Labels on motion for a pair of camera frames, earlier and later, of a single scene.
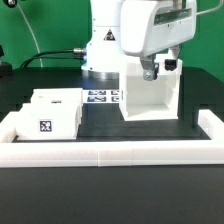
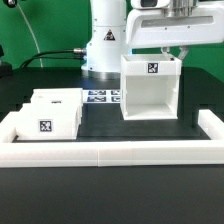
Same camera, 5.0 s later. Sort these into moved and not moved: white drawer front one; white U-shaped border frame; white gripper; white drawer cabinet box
Moved: white gripper
Not moved: white drawer cabinet box; white drawer front one; white U-shaped border frame
